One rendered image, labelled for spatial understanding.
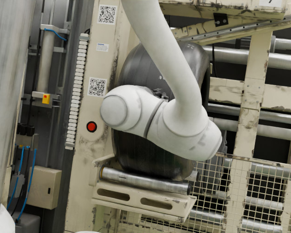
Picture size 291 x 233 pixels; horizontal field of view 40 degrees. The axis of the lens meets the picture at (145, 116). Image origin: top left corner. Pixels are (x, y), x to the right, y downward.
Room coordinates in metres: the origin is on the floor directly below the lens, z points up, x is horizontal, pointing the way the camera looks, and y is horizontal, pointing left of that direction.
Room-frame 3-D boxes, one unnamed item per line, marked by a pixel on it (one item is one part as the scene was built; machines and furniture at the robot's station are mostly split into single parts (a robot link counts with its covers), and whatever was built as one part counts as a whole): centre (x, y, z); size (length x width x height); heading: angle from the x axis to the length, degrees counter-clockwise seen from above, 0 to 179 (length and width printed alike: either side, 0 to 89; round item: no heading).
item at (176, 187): (1.47, -0.03, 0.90); 0.35 x 0.05 x 0.05; 76
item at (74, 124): (1.64, 0.28, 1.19); 0.05 x 0.04 x 0.48; 166
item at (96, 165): (1.65, 0.11, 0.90); 0.40 x 0.03 x 0.10; 166
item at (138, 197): (1.47, -0.03, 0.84); 0.36 x 0.09 x 0.06; 76
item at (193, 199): (1.60, -0.06, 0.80); 0.37 x 0.36 x 0.02; 166
